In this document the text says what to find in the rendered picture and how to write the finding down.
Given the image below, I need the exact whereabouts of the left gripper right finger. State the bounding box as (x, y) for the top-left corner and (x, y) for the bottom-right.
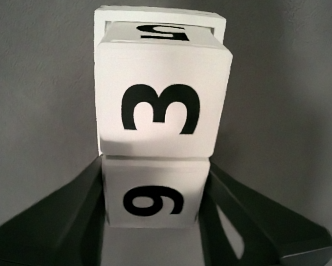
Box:
(197, 161), (332, 266)

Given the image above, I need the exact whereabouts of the white number cube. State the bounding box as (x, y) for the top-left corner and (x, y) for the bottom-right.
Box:
(102, 154), (210, 228)
(96, 21), (232, 157)

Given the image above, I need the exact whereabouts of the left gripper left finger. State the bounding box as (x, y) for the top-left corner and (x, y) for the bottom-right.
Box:
(0, 154), (107, 266)

